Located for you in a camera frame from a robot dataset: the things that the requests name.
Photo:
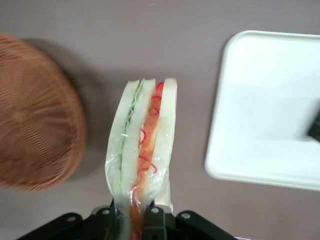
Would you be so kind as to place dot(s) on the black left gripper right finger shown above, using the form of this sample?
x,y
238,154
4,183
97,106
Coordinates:
x,y
155,223

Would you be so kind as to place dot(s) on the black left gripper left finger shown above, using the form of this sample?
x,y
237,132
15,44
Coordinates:
x,y
106,222

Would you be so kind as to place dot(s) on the triangle sandwich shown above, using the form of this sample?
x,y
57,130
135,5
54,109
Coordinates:
x,y
145,140

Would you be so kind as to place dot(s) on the round brown wicker basket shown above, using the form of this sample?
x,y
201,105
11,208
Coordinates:
x,y
37,120

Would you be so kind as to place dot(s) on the beige plastic tray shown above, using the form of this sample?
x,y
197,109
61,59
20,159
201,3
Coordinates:
x,y
262,112

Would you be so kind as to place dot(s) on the small black packet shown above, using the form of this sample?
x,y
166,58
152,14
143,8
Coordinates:
x,y
315,122

